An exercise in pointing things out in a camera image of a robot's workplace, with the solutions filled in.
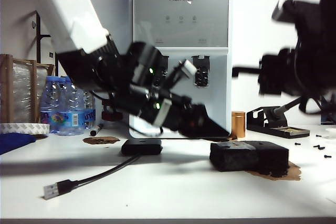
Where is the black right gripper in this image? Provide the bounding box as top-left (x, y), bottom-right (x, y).
top-left (232, 49), bottom-right (289, 97)

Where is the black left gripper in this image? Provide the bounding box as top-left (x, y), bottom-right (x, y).
top-left (164, 91), bottom-right (230, 140)

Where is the black sponge block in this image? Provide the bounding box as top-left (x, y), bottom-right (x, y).
top-left (209, 141), bottom-right (290, 173)

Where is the black USB hub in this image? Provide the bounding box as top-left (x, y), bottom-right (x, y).
top-left (121, 140), bottom-right (163, 156)

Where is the gold metal cylinder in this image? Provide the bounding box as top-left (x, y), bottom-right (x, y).
top-left (231, 111), bottom-right (246, 138)

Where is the white AUX water dispenser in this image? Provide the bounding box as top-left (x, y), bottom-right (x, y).
top-left (128, 0), bottom-right (233, 140)

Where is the black soldering iron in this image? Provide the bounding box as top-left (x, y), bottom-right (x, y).
top-left (269, 95), bottom-right (307, 118)

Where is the black soldering iron stand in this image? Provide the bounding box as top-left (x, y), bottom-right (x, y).
top-left (246, 106), bottom-right (311, 140)

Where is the white plastic piece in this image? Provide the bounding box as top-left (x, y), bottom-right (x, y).
top-left (321, 127), bottom-right (336, 140)

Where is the black marker pen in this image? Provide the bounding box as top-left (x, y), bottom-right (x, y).
top-left (90, 123), bottom-right (104, 137)

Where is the white tape roll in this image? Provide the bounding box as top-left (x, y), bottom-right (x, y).
top-left (0, 122), bottom-right (50, 136)

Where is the black stair railing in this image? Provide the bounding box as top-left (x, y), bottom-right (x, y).
top-left (36, 9), bottom-right (57, 65)

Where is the blue cloth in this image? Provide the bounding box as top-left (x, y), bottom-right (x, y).
top-left (0, 132), bottom-right (38, 156)

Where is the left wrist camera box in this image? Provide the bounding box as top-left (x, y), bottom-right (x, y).
top-left (181, 59), bottom-right (198, 77)

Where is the black USB hub cable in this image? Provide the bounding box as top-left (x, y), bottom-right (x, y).
top-left (43, 154), bottom-right (143, 200)

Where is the wooden frame with plastic wrap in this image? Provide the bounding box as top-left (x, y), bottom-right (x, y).
top-left (0, 54), bottom-right (57, 125)

